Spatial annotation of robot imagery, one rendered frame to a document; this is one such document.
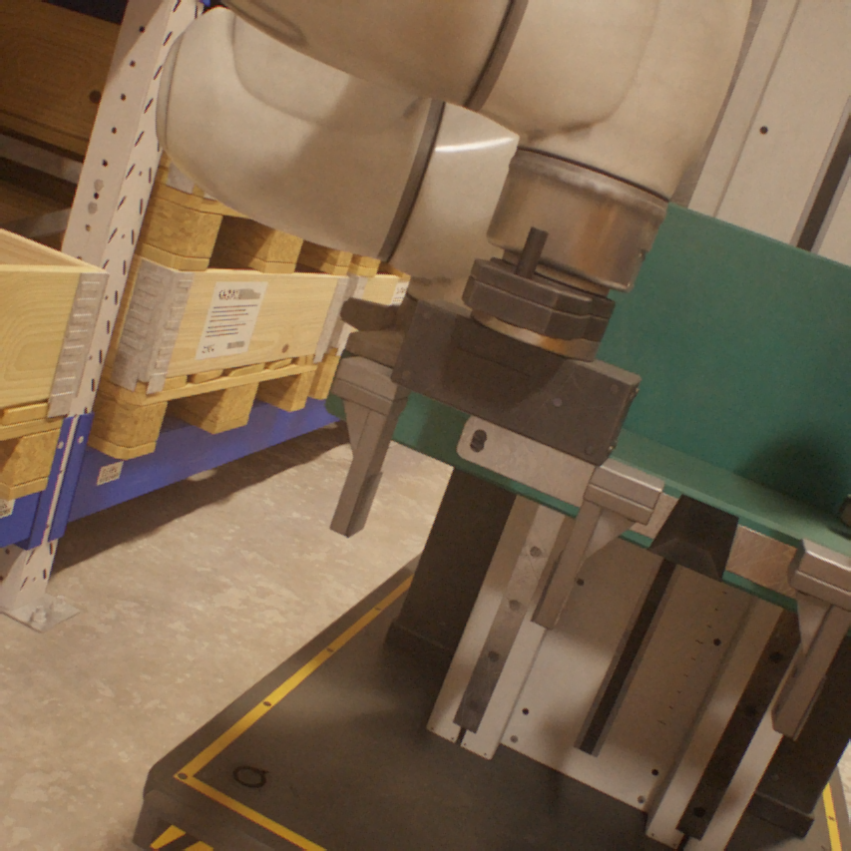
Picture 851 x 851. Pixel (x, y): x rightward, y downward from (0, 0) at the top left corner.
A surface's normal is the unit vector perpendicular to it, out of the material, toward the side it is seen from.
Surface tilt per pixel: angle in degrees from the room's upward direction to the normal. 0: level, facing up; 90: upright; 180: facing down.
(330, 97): 96
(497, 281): 90
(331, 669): 0
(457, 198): 92
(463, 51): 126
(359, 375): 90
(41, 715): 0
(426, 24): 116
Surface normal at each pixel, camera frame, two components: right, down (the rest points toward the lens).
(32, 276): 0.91, 0.37
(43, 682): 0.33, -0.92
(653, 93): 0.11, 0.36
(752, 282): -0.30, 0.14
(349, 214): -0.07, 0.76
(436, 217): -0.11, 0.48
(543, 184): -0.58, 0.00
